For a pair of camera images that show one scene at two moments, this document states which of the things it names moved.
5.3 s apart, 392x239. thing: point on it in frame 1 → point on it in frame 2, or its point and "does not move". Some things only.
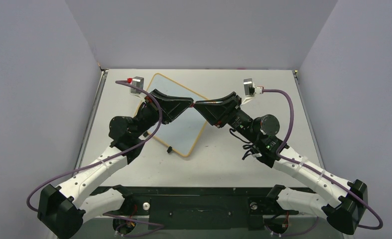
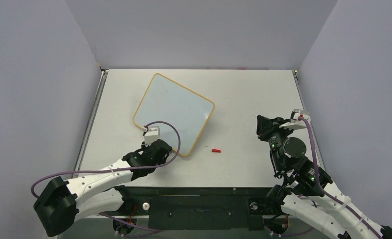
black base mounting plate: [206, 207] does not move
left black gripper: [173, 108] → [144, 147]
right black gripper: [229, 107] → [270, 128]
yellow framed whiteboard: [183, 132] does not move
